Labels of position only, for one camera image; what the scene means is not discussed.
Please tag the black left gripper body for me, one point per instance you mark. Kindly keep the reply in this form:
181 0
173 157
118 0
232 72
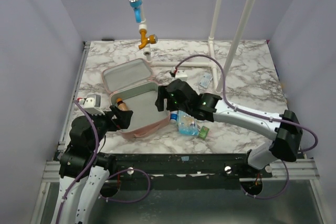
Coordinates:
104 124

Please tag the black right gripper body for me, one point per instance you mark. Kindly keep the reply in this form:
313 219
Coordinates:
165 98

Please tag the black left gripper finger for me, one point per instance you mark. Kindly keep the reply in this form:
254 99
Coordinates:
114 113
123 118

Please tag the amber bottle orange cap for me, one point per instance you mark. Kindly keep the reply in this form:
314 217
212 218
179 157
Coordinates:
121 105

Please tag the small white blue bottle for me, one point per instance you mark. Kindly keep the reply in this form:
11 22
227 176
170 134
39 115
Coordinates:
173 116

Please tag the blue cotton swab packet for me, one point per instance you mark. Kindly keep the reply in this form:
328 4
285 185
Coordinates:
187 125

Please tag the pink medicine kit case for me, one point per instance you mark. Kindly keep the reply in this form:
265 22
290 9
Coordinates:
133 83

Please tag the small green medicine box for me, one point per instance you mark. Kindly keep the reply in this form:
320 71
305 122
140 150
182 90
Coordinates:
203 132

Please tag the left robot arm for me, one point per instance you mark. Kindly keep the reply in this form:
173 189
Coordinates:
83 170

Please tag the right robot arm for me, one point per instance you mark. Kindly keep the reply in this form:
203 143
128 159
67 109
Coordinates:
282 130

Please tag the small blue white sachet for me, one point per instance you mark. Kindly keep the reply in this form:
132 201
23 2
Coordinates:
205 80

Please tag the orange brass faucet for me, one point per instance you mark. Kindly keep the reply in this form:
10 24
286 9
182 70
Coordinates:
145 40

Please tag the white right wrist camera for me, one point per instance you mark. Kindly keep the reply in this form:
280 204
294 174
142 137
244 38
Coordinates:
178 74

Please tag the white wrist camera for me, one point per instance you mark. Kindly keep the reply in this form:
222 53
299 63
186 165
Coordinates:
91 104
178 74

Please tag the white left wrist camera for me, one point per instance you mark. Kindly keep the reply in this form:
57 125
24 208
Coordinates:
91 104

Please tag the white PVC pipe frame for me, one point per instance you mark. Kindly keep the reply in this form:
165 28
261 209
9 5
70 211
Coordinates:
217 82

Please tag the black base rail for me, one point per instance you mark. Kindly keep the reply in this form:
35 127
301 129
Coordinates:
182 171

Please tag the blue valve handle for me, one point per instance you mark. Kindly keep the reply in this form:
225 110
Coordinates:
136 6

